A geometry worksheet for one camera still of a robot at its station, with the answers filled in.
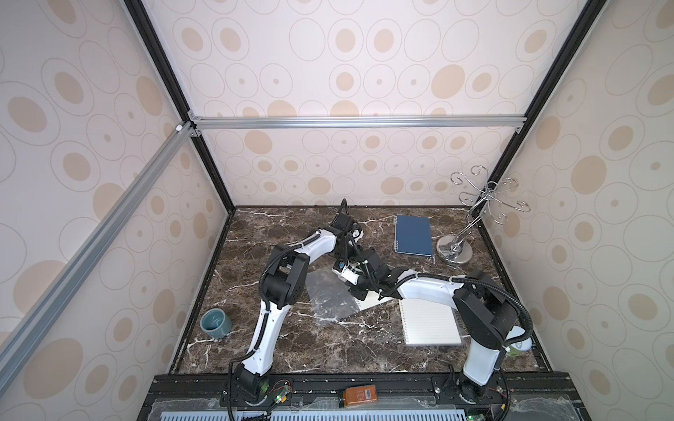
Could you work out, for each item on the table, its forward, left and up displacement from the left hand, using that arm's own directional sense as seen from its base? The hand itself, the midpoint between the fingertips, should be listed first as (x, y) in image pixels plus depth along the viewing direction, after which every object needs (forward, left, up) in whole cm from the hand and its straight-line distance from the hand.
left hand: (366, 257), depth 101 cm
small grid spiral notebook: (-15, +13, -2) cm, 20 cm away
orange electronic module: (-45, +4, +2) cm, 46 cm away
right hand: (-10, +4, +2) cm, 11 cm away
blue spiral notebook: (+13, -21, -2) cm, 24 cm away
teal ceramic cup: (-25, +50, -1) cm, 56 cm away
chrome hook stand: (+4, -35, +1) cm, 35 cm away
